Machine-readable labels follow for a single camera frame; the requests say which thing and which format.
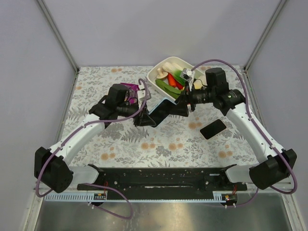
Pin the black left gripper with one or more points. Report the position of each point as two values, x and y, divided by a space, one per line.
140 114

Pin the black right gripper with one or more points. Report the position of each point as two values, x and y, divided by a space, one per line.
188 101

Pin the black phone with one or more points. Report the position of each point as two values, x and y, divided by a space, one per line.
161 111

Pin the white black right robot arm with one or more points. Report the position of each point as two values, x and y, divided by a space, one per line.
274 162

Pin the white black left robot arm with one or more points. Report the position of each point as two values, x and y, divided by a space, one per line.
52 164

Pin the green toy pea pod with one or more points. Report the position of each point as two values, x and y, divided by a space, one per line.
167 88

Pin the toy carrot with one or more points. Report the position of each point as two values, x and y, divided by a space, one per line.
172 82

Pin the purple snack box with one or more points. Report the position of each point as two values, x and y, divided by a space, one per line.
129 93

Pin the white plastic basin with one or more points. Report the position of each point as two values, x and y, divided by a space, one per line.
152 74

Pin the toy bok choy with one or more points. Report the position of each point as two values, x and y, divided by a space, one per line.
175 71

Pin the toy mushroom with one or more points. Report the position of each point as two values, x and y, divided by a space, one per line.
161 74

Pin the black smartphone on table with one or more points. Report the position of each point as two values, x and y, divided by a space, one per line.
213 129

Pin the floral table cloth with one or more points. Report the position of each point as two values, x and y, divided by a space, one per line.
176 142

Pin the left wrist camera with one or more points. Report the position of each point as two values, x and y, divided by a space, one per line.
142 95

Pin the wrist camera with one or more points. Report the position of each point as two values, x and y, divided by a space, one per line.
187 75
142 95

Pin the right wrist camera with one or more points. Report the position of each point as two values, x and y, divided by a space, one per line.
187 75

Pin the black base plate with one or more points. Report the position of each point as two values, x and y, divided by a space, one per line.
194 179

